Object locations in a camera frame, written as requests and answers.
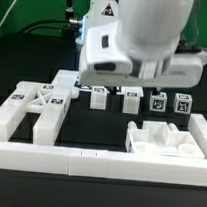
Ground black cable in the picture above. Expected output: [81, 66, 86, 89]
[20, 15, 84, 38]

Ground white marker base plate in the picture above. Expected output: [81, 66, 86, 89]
[51, 68, 128, 94]

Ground white fence front wall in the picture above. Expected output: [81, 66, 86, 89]
[0, 141, 207, 187]

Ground white fence wall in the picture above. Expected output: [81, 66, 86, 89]
[188, 114, 207, 158]
[0, 141, 207, 187]

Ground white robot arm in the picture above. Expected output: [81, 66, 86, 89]
[78, 0, 207, 88]

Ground white chair backrest frame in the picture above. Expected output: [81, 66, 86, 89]
[0, 81, 79, 146]

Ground white chair seat plate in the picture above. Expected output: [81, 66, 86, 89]
[125, 121, 205, 159]

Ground white fence right wall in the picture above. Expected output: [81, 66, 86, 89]
[188, 114, 207, 158]

